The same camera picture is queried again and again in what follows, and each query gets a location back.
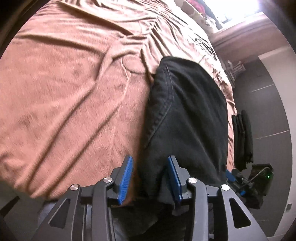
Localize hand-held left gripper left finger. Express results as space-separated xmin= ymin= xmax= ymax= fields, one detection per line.
xmin=30 ymin=155 xmax=134 ymax=241

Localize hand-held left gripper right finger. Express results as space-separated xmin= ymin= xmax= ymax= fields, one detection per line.
xmin=167 ymin=155 xmax=269 ymax=241

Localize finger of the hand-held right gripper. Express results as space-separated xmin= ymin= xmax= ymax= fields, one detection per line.
xmin=225 ymin=169 xmax=239 ymax=186

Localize black pants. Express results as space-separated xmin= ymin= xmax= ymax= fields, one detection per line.
xmin=136 ymin=56 xmax=232 ymax=216

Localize dark clothes hanging at bedside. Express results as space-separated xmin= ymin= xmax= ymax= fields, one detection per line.
xmin=231 ymin=110 xmax=254 ymax=171

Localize white cabinet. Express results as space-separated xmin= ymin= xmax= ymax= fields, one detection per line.
xmin=223 ymin=60 xmax=245 ymax=88

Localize brown blanket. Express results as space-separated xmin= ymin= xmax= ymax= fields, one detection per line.
xmin=0 ymin=0 xmax=238 ymax=202

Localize pink curtain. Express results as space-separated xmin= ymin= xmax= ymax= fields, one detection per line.
xmin=211 ymin=11 xmax=270 ymax=64

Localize pile of colourful clothes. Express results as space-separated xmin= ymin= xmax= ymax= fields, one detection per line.
xmin=187 ymin=0 xmax=208 ymax=15

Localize thin black cable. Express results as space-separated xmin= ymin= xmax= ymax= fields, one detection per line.
xmin=192 ymin=35 xmax=218 ymax=62

